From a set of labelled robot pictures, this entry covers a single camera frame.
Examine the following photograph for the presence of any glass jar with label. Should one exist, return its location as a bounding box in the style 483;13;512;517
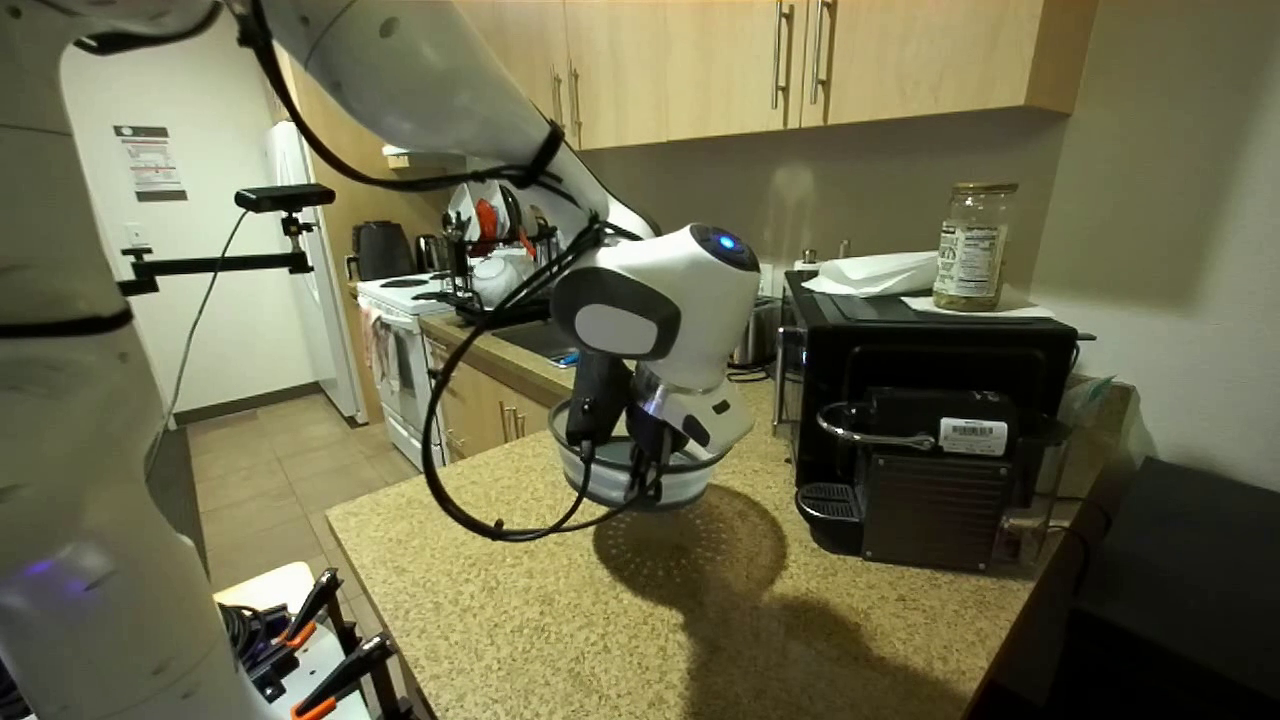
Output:
931;181;1022;317

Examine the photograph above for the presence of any flat white paper sheet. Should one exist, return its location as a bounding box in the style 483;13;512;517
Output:
902;293;1055;326

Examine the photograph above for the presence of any kitchen sink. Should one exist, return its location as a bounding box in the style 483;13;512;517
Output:
497;317;579;368

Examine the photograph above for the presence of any metal cabinet handle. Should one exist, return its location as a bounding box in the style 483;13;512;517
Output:
814;0;845;107
774;0;799;107

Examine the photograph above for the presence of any wooden wall cabinet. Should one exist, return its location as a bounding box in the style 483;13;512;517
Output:
453;0;1099;151

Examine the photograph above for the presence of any black kettle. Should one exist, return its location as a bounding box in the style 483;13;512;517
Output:
348;217;422;283

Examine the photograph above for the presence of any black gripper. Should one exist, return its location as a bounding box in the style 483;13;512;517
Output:
621;372;687;511

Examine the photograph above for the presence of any grey collapsible bowl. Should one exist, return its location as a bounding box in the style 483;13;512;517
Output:
554;420;731;517

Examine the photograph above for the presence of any wooden base cabinet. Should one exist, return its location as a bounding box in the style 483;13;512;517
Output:
423;317;578;464

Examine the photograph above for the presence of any white stove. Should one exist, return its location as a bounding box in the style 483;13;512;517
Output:
356;271;465;475

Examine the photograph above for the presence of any black microwave oven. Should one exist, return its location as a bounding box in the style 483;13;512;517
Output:
777;267;1079;503

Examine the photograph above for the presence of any black external camera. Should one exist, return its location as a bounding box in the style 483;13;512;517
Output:
232;181;339;217

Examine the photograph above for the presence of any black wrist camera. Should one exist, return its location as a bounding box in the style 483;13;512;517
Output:
565;345;631;453

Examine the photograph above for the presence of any black capsule coffee machine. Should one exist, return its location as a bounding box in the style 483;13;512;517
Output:
794;379;1073;576

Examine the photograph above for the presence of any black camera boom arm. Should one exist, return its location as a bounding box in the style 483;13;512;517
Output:
118;214;320;301

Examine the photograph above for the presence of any dish rack with dishes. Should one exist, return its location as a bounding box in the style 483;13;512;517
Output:
438;177;573;326

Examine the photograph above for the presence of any paper notice sheet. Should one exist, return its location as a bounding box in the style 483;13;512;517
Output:
114;122;193;204

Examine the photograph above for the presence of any white refrigerator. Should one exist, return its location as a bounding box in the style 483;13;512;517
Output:
265;115;372;430

